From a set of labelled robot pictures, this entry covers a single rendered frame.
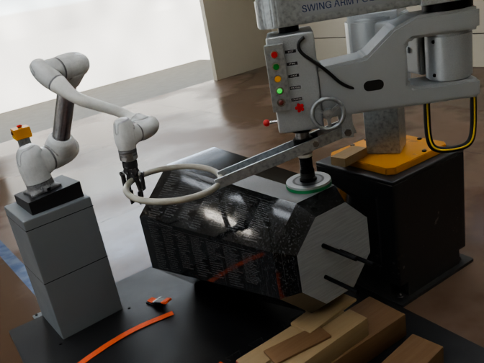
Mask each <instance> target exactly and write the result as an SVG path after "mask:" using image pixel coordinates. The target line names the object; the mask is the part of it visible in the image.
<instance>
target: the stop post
mask: <svg viewBox="0 0 484 363"><path fill-rule="evenodd" d="M10 130H11V131H12V132H13V136H12V137H13V139H15V140H17V142H18V144H19V147H22V146H24V145H26V144H29V143H31V140H30V137H32V132H31V129H30V126H28V125H23V126H21V127H13V128H11V129H10Z"/></svg>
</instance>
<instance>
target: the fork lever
mask: <svg viewBox="0 0 484 363"><path fill-rule="evenodd" d="M315 133H317V134H318V137H316V138H313V139H311V140H308V141H306V142H304V143H301V144H299V145H296V146H294V143H293V140H291V141H289V142H286V143H284V144H281V145H279V146H277V147H275V148H272V149H270V150H267V151H265V152H263V153H260V154H258V155H256V156H253V157H250V158H248V159H246V160H244V161H241V162H239V163H236V164H234V165H232V166H229V167H227V168H225V169H222V170H220V171H218V172H217V173H218V175H219V174H222V175H223V176H222V177H220V178H218V179H215V183H219V184H220V188H219V189H221V188H223V187H226V186H228V185H230V184H233V183H236V182H238V181H240V180H242V179H245V178H248V177H250V176H253V175H254V174H257V173H260V172H262V171H265V170H267V169H270V168H272V167H274V166H277V165H279V164H281V163H284V162H286V161H289V160H291V159H294V158H297V157H298V156H301V155H303V154H306V153H309V152H311V151H314V150H315V149H318V148H321V147H323V146H325V145H328V144H330V143H333V142H335V141H337V140H340V139H342V138H343V137H342V130H341V126H339V127H338V128H336V129H335V130H330V131H325V130H320V129H317V130H315V131H313V132H311V133H309V134H315ZM344 133H345V136H350V135H351V134H352V133H351V130H348V129H346V130H345V132H344Z"/></svg>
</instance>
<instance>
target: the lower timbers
mask: <svg viewBox="0 0 484 363"><path fill-rule="evenodd" d="M350 310H353V311H354V312H356V313H358V314H360V315H363V316H364V317H366V318H367V322H368V330H369V335H368V336H366V337H365V338H364V339H362V340H361V341H360V342H359V343H357V344H355V345H354V346H353V347H351V348H350V349H349V350H348V351H346V352H344V353H343V354H342V355H341V356H339V357H338V358H337V359H335V360H334V361H332V362H331V363H368V362H369V361H371V360H372V359H374V358H375V357H376V356H378V355H379V354H381V353H382V352H384V351H385V350H386V349H388V348H389V347H391V346H392V345H393V344H395V343H396V342H398V341H399V340H401V339H402V338H403V337H405V336H406V324H405V314H404V313H402V312H400V311H398V310H396V309H394V308H392V307H390V306H388V305H386V304H384V303H382V302H380V301H378V300H376V299H374V298H372V297H368V298H366V299H364V300H363V301H361V302H359V303H358V304H356V305H355V306H353V307H352V308H350ZM382 363H444V347H443V346H440V345H438V344H435V343H434V342H431V341H429V340H426V339H423V338H421V337H420V336H417V335H415V334H412V335H411V336H410V337H408V338H407V339H406V340H405V341H404V342H403V343H402V344H401V345H400V346H399V347H398V348H397V349H396V350H395V351H394V352H393V353H392V354H391V355H390V356H388V357H387V358H386V359H385V360H384V361H383V362H382Z"/></svg>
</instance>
